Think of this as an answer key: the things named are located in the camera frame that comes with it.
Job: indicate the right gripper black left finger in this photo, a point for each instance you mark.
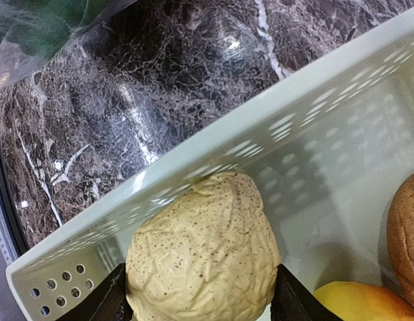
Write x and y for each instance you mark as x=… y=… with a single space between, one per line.
x=106 y=302

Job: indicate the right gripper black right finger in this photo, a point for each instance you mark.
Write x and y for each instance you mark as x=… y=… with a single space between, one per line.
x=293 y=302

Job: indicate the orange yellow pepper toy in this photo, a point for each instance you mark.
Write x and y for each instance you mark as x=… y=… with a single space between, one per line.
x=357 y=301

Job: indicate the beige wrinkled round food toy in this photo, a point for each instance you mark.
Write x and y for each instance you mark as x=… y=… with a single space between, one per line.
x=209 y=255

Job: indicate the brown potato toy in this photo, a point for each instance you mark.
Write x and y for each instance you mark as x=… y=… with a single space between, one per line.
x=400 y=236

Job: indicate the pale green plastic basket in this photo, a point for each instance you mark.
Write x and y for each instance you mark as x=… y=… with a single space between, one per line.
x=327 y=148

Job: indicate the clear dotted zip top bag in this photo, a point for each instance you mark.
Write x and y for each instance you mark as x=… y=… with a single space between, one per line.
x=15 y=65

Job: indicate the bok choy toy green white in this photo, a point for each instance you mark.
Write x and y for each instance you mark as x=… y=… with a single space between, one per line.
x=41 y=28

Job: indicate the black front rail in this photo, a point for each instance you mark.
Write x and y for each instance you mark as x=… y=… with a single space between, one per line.
x=12 y=233

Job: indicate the white slotted cable duct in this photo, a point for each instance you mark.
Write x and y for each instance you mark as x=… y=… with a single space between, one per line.
x=7 y=248

